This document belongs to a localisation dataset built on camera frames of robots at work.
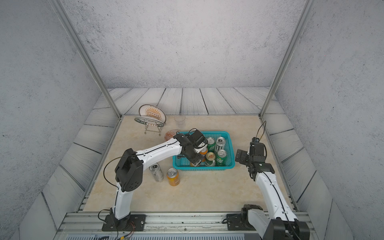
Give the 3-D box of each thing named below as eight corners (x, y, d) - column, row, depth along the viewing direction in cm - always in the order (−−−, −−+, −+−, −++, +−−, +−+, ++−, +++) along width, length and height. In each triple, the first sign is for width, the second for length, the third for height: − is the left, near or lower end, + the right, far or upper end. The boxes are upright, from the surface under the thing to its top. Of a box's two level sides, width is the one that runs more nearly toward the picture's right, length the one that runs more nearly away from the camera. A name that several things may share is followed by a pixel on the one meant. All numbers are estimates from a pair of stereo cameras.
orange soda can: (169, 186, 86) (166, 178, 78) (170, 176, 90) (167, 167, 82) (179, 186, 86) (177, 178, 78) (180, 175, 90) (178, 167, 82)
